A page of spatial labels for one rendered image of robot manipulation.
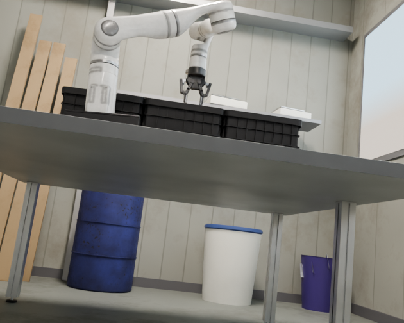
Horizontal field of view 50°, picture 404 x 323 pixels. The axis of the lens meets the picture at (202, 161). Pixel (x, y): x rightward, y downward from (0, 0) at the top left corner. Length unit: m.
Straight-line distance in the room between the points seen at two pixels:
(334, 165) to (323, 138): 3.22
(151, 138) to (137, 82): 3.11
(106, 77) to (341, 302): 1.18
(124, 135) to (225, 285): 2.48
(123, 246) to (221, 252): 0.75
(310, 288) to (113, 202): 1.74
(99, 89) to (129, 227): 2.11
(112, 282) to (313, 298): 1.61
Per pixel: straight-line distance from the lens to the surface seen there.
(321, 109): 4.47
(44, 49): 4.22
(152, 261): 3.95
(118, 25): 1.48
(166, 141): 1.09
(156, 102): 1.62
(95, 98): 1.40
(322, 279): 3.79
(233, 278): 3.44
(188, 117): 1.62
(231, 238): 3.41
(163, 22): 1.52
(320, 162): 1.17
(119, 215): 3.36
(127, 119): 1.34
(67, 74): 4.09
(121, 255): 3.39
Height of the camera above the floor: 0.43
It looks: 10 degrees up
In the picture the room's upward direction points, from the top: 7 degrees clockwise
